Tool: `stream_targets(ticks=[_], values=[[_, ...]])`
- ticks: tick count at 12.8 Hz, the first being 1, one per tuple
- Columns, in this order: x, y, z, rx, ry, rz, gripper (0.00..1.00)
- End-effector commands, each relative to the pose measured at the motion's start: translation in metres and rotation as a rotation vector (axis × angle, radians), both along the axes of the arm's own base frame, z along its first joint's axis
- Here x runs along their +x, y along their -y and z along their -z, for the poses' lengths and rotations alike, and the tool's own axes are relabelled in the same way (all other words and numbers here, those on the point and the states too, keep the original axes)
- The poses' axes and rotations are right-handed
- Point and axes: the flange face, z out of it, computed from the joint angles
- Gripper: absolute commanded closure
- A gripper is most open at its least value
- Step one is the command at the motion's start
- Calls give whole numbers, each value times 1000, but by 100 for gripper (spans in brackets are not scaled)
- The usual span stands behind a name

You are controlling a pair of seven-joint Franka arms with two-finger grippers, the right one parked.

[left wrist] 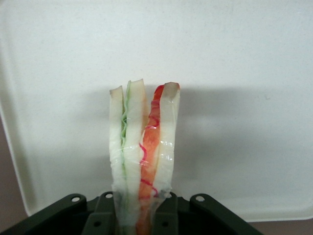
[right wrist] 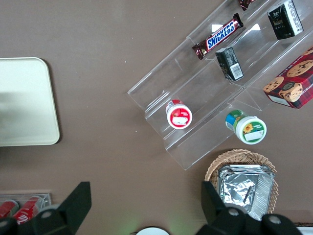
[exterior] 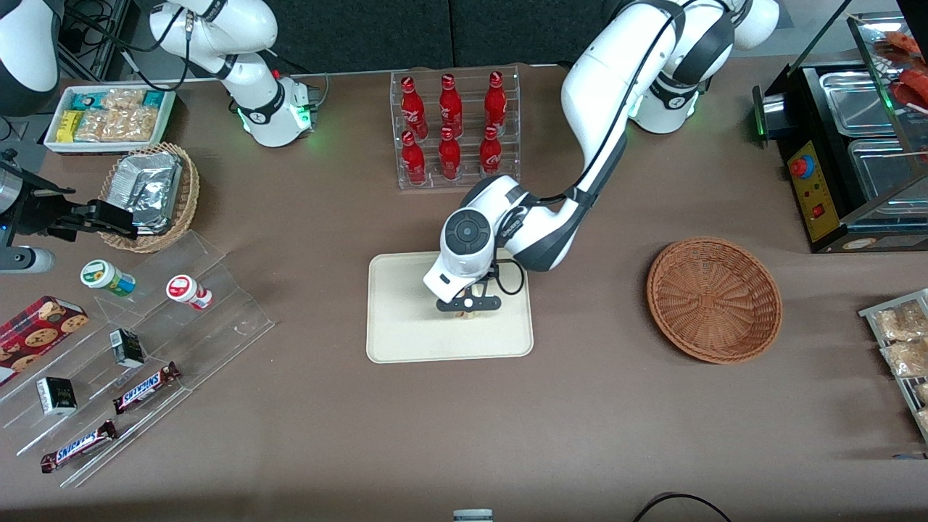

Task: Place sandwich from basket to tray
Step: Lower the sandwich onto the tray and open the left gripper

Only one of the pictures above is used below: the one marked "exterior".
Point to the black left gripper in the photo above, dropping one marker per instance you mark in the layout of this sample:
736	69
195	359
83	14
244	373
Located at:
494	271

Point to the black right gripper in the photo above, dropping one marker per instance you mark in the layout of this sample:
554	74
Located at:
45	213

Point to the triangular sandwich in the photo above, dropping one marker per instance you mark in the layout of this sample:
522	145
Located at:
467	315

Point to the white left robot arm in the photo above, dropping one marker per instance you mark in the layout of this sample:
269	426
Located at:
616	72

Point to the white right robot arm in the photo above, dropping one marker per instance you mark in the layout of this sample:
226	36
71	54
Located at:
254	109

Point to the cream plastic serving tray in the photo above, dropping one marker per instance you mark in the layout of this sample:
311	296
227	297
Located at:
406	326

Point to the light tan wicker basket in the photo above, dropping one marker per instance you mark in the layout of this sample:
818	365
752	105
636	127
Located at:
188	188

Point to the brown round wicker basket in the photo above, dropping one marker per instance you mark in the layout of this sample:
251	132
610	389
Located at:
714	301

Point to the green lid yogurt cup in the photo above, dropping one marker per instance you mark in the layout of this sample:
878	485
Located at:
105	277

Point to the silver foil pouch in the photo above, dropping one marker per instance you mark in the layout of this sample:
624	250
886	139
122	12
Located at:
145	181
154	220

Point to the white rectangular snack bin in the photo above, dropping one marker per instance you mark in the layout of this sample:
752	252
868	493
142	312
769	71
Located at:
54	143

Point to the clear bag of nuts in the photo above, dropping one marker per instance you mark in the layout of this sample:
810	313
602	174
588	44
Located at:
123	100
96	125
134	125

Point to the yellow snack pack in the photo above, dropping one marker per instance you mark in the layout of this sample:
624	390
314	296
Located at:
69	126

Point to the red lid yogurt cup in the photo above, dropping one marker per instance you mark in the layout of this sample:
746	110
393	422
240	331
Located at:
185	290

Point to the clear acrylic bottle rack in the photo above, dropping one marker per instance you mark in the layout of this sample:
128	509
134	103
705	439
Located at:
435	186

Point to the red plaid cookie box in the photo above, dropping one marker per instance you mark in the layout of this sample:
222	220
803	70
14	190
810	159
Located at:
36	333

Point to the teal snack pack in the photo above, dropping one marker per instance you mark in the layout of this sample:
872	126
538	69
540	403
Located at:
88	100
153	98

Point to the small black carton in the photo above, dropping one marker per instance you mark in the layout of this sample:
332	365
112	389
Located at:
56	396
127	348

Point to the red cola bottle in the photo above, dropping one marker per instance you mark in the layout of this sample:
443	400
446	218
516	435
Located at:
491	154
449	159
496	105
413	163
413	112
451	109

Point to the clear acrylic stepped stand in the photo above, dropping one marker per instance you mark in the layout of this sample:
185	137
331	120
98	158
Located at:
217	326

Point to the brown Snickers bar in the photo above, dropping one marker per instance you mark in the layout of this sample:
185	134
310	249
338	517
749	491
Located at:
145	388
78	446

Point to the black equipment rack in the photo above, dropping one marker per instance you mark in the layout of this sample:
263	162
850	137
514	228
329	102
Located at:
98	36

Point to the grey cylindrical cap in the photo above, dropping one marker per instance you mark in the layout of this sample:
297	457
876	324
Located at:
473	515

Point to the black glass food warmer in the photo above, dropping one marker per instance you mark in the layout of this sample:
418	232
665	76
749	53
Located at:
819	210

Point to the grey metal snack rack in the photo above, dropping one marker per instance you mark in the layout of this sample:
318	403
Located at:
866	313

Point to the clear bag of crackers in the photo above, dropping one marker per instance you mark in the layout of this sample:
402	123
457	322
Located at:
899	322
924	420
922	393
906	359

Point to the steel warmer pan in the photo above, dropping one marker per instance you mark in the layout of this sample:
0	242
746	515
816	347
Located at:
881	170
855	101

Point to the thin blue object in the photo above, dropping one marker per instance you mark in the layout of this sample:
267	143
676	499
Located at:
912	456

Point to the red food piece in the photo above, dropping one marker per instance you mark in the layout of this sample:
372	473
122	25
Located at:
899	49
912	90

